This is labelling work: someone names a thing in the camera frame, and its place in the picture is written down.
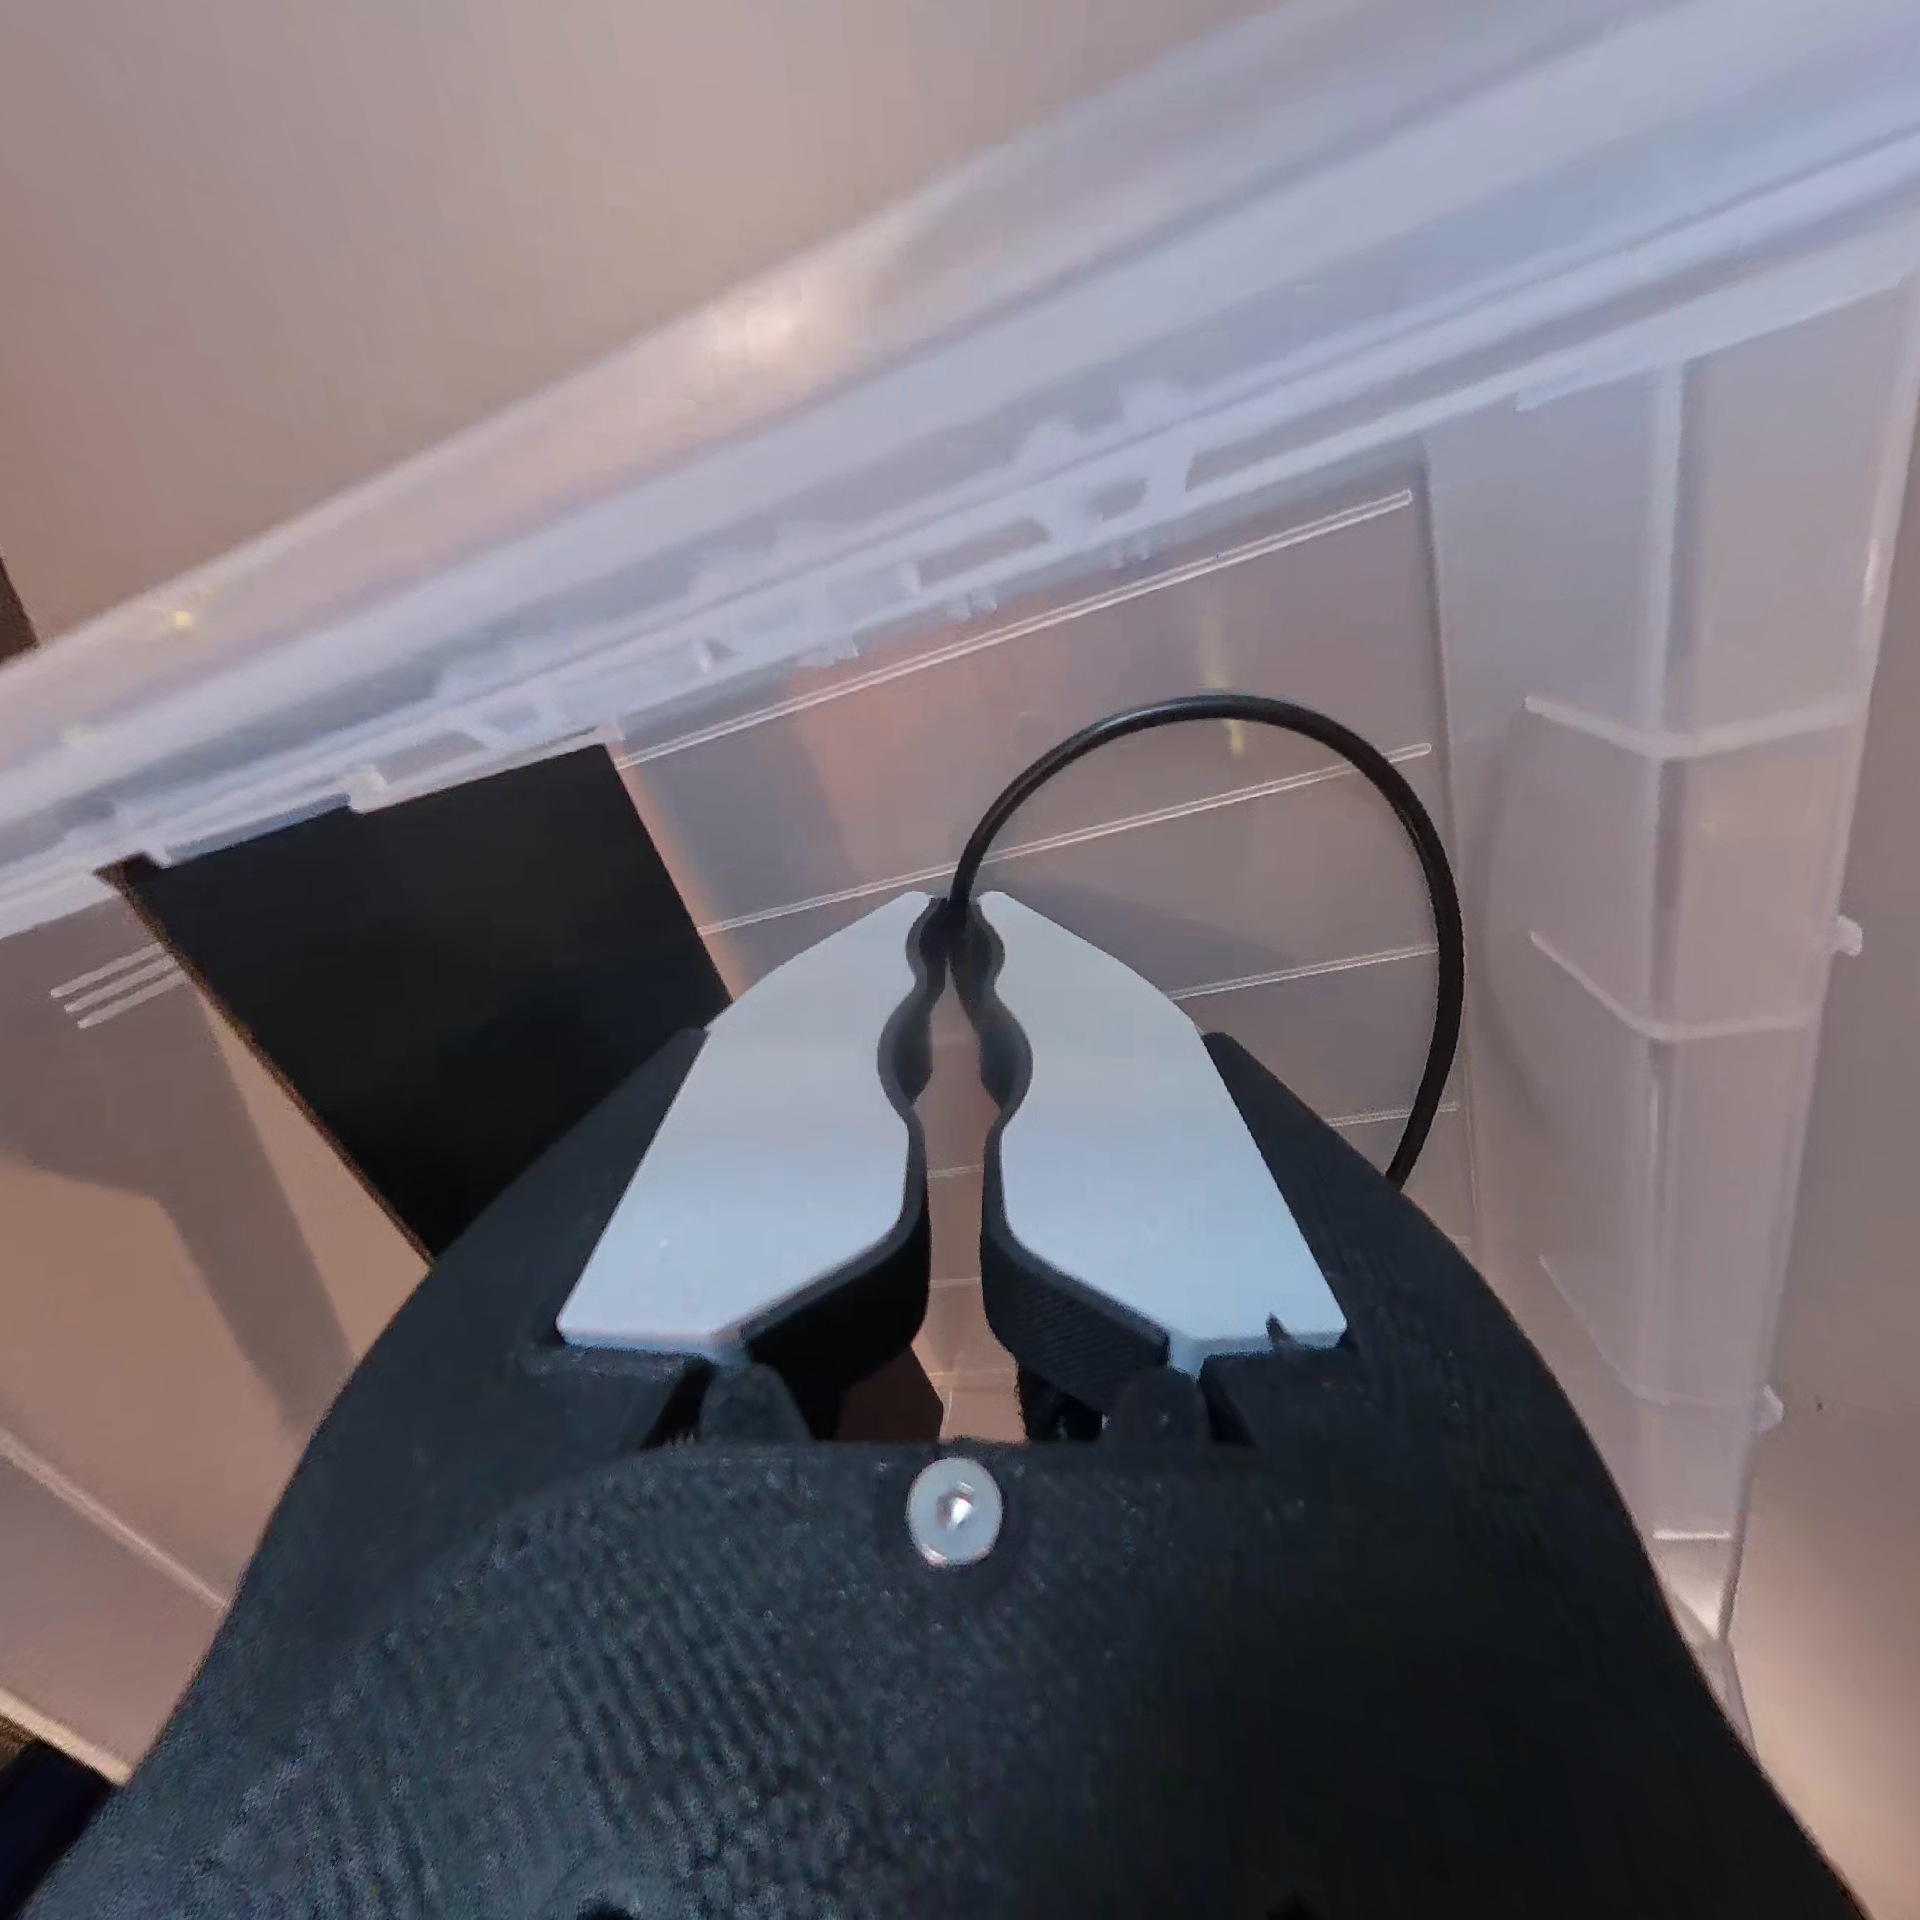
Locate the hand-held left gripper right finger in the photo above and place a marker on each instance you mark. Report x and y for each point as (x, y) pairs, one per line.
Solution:
(1140, 1170)

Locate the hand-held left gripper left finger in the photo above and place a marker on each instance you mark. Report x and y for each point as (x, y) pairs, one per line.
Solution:
(765, 1154)

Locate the clear plastic storage bin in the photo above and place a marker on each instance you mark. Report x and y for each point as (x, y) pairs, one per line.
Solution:
(1650, 600)

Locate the black flat panel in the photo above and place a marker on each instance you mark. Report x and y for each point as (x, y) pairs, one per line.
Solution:
(421, 974)

